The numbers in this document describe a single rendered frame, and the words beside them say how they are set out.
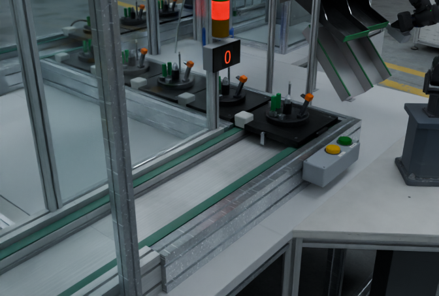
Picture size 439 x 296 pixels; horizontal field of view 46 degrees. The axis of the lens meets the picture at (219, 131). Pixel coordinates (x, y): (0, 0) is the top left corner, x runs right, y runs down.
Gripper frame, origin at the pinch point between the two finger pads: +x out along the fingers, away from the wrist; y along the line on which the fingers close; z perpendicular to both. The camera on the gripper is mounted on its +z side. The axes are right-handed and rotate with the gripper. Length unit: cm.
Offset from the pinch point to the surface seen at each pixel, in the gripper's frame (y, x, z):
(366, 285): 4, 38, -99
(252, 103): 42, 35, -14
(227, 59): 63, 16, 2
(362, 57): -2.5, 21.6, -8.6
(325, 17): 21.7, 13.4, 7.5
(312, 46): 24.5, 19.1, -0.3
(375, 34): -119, 100, -1
